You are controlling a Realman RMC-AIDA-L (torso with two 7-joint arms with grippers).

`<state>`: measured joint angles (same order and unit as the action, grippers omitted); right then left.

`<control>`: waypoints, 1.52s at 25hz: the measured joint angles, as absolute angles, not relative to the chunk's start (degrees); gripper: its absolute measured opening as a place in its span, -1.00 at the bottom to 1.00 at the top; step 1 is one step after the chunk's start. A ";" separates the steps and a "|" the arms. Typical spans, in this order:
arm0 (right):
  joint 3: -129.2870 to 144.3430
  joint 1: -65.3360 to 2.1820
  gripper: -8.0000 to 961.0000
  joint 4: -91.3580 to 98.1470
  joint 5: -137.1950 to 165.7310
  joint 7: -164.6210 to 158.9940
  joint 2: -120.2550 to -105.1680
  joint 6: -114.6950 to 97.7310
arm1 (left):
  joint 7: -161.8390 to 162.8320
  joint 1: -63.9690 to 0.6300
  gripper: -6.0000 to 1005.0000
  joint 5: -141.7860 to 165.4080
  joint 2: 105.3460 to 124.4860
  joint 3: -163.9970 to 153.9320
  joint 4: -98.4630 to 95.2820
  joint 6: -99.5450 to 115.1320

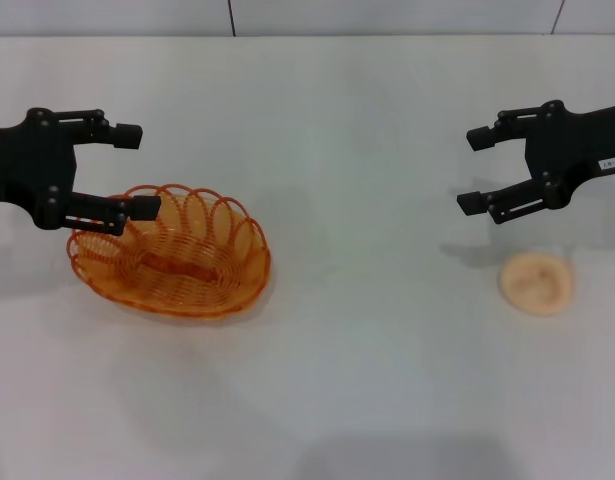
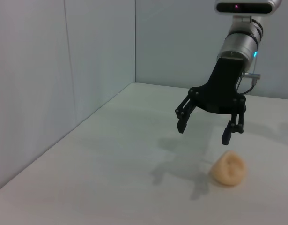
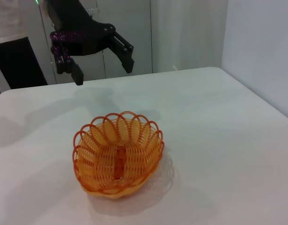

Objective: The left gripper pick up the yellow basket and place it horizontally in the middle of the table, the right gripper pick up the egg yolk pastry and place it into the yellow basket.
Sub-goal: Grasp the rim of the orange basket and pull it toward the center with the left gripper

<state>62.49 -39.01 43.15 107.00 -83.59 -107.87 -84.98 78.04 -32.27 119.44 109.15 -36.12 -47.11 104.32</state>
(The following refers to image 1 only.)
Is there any round beige bread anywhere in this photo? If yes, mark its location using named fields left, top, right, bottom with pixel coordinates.
left=499, top=251, right=575, bottom=318

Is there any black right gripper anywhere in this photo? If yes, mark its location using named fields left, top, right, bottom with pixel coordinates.
left=456, top=99, right=615, bottom=226

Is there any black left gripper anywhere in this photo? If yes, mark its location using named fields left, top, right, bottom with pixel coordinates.
left=0, top=107, right=163, bottom=238

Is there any orange woven plastic basket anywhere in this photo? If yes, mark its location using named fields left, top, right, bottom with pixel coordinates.
left=66, top=182, right=273, bottom=318

